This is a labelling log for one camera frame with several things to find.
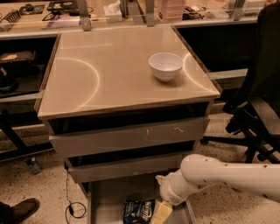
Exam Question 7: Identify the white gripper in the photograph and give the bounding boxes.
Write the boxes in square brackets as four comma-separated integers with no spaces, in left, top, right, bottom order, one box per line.
[150,171,190,224]

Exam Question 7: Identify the blue chip bag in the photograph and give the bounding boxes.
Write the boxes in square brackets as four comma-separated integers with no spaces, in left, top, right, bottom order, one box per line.
[122,199,155,224]

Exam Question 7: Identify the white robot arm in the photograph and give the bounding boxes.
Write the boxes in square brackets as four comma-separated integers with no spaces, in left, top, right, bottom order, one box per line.
[150,154,280,224]

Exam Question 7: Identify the middle grey drawer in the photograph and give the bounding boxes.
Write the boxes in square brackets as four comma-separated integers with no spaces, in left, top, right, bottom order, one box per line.
[66,148,192,183]

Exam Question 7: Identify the grey drawer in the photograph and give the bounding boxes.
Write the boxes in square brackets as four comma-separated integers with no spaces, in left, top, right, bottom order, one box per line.
[50,116,209,158]
[66,148,192,183]

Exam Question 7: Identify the bottom open drawer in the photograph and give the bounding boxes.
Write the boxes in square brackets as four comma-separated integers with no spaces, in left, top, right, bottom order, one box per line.
[87,170,196,224]

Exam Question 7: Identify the top grey drawer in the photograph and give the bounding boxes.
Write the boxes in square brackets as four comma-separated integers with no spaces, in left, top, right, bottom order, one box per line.
[50,116,209,158]

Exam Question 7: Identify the grey drawer cabinet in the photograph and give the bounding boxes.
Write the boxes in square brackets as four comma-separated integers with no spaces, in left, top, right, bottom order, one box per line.
[34,25,223,224]

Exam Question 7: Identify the black office chair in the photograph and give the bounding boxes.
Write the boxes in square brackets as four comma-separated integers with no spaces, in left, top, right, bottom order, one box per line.
[200,1,280,164]

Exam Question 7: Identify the plastic water bottle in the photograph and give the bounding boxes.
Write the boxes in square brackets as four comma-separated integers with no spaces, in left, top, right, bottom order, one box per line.
[25,157,43,174]

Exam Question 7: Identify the brown shoe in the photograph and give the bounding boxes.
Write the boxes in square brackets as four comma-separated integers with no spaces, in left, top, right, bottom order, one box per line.
[0,198,39,224]

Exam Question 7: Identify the white bowl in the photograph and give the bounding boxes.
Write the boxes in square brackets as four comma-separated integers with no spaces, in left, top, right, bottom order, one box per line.
[149,52,183,81]

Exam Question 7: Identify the black table leg stand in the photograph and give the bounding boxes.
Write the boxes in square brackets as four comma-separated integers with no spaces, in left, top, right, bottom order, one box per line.
[0,109,53,162]

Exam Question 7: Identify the pink stacked containers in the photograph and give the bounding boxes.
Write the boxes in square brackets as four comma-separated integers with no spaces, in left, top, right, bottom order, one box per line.
[156,0,185,22]

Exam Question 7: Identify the white tissue box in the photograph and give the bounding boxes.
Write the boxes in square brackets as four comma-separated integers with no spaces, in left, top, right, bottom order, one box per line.
[103,0,123,23]

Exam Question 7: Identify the black cable on floor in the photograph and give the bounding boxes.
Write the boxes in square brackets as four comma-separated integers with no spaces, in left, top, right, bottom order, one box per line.
[64,165,88,224]

